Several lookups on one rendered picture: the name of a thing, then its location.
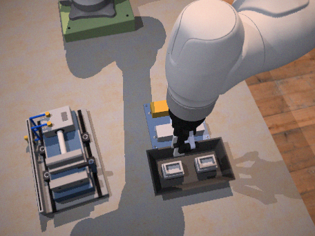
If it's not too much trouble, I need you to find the orange rectangular block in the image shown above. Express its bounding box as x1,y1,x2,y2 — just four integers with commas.
150,100,169,118

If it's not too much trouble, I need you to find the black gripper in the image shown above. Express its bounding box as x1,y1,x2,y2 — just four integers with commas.
169,110,205,157

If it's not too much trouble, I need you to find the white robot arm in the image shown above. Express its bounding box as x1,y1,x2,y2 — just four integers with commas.
59,0,315,121

